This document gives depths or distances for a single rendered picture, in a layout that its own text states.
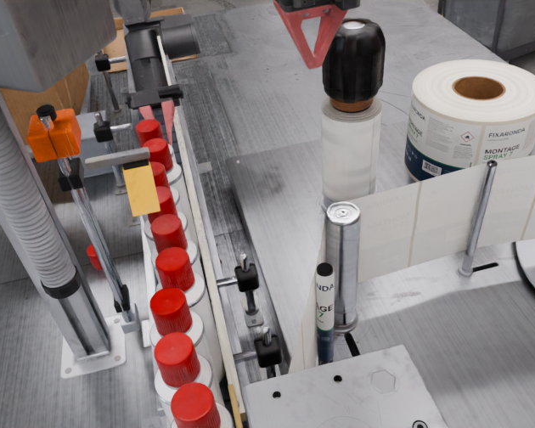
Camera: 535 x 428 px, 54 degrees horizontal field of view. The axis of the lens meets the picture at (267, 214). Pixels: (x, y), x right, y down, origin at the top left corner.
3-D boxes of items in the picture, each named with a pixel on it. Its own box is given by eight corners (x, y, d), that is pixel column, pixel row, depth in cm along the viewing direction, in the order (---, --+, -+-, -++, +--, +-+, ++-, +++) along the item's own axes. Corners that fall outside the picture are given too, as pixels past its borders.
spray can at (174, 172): (203, 266, 78) (177, 151, 64) (168, 273, 77) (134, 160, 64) (199, 242, 82) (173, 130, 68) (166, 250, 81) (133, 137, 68)
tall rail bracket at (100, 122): (151, 183, 102) (130, 109, 92) (114, 192, 102) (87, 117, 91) (150, 174, 105) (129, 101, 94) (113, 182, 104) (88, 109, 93)
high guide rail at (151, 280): (171, 414, 53) (168, 408, 52) (160, 418, 53) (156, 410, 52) (128, 28, 133) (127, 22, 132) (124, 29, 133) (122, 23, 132)
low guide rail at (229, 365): (247, 420, 58) (245, 412, 56) (237, 424, 58) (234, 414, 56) (162, 43, 137) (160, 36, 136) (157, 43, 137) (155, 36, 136)
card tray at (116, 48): (198, 58, 144) (195, 43, 142) (102, 75, 141) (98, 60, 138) (184, 19, 167) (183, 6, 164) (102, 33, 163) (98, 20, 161)
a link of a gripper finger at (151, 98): (182, 141, 91) (170, 88, 91) (141, 150, 90) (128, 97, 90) (183, 146, 98) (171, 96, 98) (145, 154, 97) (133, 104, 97)
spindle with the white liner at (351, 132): (385, 215, 83) (402, 30, 63) (331, 228, 82) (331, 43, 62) (363, 183, 90) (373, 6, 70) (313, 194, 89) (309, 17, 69)
